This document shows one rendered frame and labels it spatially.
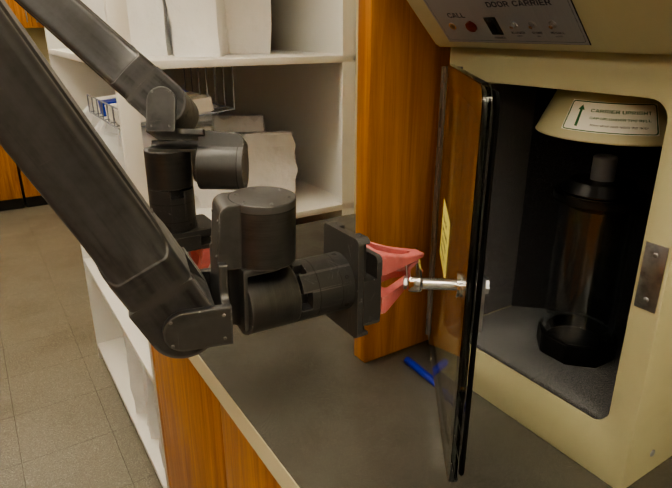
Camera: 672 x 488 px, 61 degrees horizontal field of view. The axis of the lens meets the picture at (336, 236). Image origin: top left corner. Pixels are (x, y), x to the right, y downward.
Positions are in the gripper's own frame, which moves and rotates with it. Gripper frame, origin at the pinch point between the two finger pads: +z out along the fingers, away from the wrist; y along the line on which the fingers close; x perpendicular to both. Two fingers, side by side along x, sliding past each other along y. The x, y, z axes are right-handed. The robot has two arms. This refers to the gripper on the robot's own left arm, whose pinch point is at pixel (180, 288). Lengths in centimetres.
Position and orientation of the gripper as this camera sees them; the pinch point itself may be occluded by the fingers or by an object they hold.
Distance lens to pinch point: 81.2
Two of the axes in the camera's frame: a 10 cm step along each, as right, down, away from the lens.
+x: -5.4, -3.0, 7.9
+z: -0.1, 9.4, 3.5
